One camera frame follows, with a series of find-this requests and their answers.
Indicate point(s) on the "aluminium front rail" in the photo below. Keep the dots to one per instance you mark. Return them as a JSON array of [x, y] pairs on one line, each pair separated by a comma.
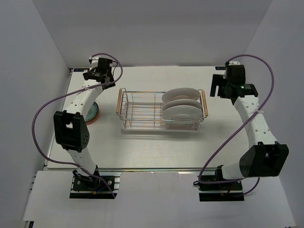
[[132, 170]]

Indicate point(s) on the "teal plate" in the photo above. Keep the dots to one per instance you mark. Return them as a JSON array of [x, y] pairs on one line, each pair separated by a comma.
[[94, 108]]

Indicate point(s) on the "white plate front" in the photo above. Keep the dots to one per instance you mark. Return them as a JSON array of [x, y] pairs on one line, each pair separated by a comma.
[[182, 112]]

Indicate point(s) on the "black corner label right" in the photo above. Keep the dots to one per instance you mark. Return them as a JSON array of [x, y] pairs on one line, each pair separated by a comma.
[[220, 68]]

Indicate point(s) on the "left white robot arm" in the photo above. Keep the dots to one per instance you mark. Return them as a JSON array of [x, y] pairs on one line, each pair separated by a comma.
[[71, 131]]

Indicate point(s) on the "white plate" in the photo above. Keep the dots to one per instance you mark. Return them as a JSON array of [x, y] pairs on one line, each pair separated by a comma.
[[182, 112], [188, 102], [190, 93]]

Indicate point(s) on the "orange plate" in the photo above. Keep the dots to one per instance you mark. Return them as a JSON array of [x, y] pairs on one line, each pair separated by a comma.
[[93, 120]]

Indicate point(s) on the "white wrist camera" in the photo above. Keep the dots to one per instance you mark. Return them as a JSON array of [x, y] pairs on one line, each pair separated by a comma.
[[232, 63], [93, 60]]

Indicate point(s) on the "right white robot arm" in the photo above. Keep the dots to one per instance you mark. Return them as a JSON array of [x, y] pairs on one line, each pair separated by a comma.
[[265, 156]]

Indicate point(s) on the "black corner label left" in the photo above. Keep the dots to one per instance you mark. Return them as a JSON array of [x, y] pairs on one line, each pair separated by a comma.
[[81, 69]]

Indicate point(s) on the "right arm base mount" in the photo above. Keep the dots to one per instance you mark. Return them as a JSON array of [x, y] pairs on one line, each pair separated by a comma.
[[224, 184]]

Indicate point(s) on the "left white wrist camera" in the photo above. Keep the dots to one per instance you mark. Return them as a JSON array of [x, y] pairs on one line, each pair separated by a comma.
[[93, 60]]

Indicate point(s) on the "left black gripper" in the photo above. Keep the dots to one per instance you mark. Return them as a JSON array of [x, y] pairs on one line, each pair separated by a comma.
[[112, 84]]

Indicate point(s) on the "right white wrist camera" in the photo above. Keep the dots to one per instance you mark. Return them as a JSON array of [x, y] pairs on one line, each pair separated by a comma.
[[232, 63]]

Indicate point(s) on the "metal wire dish rack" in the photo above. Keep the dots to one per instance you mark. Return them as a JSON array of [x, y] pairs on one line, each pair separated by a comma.
[[145, 107]]

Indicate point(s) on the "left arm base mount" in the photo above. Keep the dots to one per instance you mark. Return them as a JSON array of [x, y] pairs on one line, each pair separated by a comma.
[[85, 187]]

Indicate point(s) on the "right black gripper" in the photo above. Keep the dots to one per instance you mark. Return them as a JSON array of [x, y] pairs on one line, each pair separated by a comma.
[[217, 80]]

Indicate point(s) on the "black corner label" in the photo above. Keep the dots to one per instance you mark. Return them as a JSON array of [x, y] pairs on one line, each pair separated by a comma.
[[220, 68], [81, 69]]

